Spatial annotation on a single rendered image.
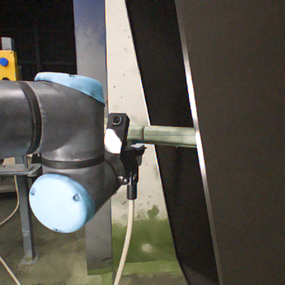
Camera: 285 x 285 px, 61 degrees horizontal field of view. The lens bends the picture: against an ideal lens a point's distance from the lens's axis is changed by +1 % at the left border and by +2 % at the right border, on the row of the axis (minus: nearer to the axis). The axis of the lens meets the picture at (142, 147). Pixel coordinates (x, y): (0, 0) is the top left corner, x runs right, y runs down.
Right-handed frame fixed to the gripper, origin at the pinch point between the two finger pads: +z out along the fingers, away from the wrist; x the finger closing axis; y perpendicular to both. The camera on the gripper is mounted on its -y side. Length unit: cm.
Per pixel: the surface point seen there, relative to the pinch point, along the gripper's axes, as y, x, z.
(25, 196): 61, -107, 75
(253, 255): 21.2, 30.8, -11.2
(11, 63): -32, -104, 72
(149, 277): 110, -12, 77
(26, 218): 79, -107, 75
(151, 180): 45, -15, 89
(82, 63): -32, -56, 75
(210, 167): 0.9, 20.5, -15.3
